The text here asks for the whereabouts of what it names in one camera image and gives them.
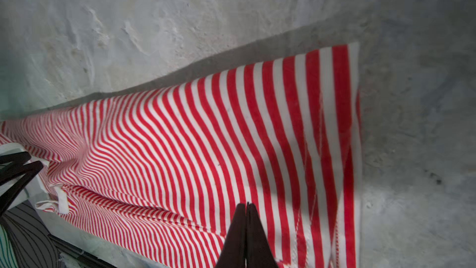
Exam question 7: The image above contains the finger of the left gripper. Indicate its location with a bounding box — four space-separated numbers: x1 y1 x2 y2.
1 161 43 215
1 151 32 166

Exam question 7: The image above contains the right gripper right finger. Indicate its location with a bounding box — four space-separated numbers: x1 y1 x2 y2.
245 203 278 268

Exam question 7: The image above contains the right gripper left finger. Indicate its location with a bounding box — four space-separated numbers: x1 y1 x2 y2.
215 203 246 268

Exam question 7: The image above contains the red white striped tank top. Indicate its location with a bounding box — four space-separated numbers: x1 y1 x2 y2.
1 43 363 268

